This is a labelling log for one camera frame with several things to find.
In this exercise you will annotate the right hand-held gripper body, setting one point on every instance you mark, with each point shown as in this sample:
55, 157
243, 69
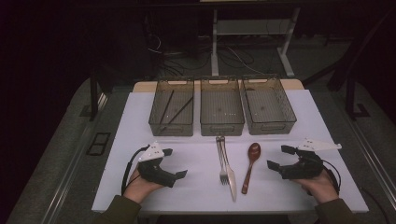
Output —
306, 166

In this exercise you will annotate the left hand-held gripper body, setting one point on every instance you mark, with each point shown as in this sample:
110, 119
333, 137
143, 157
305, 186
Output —
154, 172

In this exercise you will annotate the brown wooden spoon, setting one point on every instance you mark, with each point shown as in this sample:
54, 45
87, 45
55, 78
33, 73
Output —
253, 152

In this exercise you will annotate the clear brown plastic bin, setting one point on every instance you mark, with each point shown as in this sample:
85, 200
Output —
221, 109
183, 124
267, 107

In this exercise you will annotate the silver metal fork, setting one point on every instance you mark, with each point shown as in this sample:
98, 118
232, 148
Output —
221, 161

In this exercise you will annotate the silver metal knife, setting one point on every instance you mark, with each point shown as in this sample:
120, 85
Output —
231, 180

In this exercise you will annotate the person's left hand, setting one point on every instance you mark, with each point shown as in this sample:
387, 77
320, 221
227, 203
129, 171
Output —
140, 189

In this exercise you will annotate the person's right hand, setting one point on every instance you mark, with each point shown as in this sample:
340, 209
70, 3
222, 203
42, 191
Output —
322, 188

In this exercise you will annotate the white table mat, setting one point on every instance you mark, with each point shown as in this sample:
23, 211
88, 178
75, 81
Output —
199, 193

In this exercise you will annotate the white metal stand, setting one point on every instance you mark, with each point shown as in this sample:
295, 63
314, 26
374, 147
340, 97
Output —
214, 46

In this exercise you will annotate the metal floor rail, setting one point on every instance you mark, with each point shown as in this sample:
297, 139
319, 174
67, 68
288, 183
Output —
67, 183
373, 155

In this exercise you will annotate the black metal post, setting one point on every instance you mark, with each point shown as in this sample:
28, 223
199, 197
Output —
351, 99
93, 96

